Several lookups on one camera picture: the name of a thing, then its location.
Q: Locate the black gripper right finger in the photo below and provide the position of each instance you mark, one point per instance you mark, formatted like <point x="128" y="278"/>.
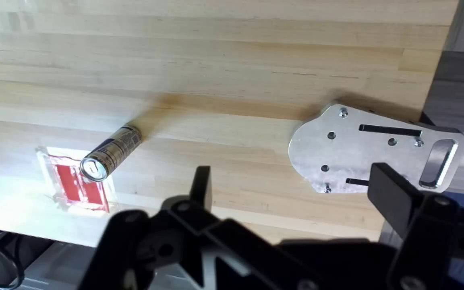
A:
<point x="396" y="199"/>

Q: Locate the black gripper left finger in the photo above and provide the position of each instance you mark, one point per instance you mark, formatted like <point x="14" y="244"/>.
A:
<point x="201" y="191"/>

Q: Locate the silver blue soda can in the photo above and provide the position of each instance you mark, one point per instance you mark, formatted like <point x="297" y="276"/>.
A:
<point x="111" y="154"/>

